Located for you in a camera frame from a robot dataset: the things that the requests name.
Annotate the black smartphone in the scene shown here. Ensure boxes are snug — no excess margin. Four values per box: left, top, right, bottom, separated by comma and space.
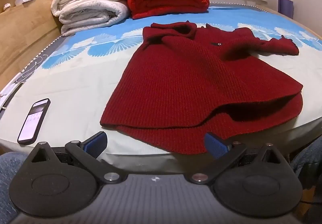
17, 98, 51, 144

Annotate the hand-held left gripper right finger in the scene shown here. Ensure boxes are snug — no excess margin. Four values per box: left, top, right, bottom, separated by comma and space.
185, 133, 290, 184

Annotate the dark red knitted dress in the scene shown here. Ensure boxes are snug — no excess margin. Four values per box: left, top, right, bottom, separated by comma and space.
100, 21, 303, 155

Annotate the person's left leg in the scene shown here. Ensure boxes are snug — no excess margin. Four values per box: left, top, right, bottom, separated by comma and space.
0, 152, 33, 224

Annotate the person's leg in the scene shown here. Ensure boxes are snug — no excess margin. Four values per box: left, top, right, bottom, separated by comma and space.
290, 136, 322, 189
0, 152, 33, 224

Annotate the grey mattress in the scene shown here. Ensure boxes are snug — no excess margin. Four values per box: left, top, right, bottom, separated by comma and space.
0, 34, 63, 119

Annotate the wooden bed frame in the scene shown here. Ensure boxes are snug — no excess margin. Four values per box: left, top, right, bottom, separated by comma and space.
0, 0, 66, 91

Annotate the purple box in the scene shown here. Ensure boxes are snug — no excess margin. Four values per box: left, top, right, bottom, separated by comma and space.
278, 0, 294, 19

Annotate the white charging cable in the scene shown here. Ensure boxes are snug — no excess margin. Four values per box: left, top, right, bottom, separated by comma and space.
0, 55, 48, 111

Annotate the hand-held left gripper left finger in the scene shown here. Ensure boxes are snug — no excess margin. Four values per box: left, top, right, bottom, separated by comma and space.
25, 132, 127, 184

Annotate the person's right leg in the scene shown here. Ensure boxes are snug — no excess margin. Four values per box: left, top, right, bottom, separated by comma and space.
290, 136, 322, 189

